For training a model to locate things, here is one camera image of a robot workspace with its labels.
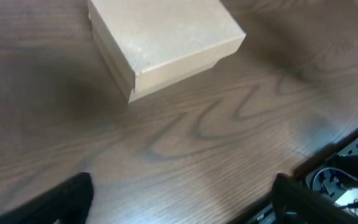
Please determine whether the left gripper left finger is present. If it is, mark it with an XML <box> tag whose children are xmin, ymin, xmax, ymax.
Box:
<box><xmin>0</xmin><ymin>172</ymin><xmax>94</xmax><ymax>224</ymax></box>

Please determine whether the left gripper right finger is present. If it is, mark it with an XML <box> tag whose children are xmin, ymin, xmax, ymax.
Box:
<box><xmin>271</xmin><ymin>173</ymin><xmax>358</xmax><ymax>223</ymax></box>

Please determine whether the cardboard box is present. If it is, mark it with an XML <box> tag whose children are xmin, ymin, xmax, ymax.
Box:
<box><xmin>88</xmin><ymin>0</ymin><xmax>246</xmax><ymax>103</ymax></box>

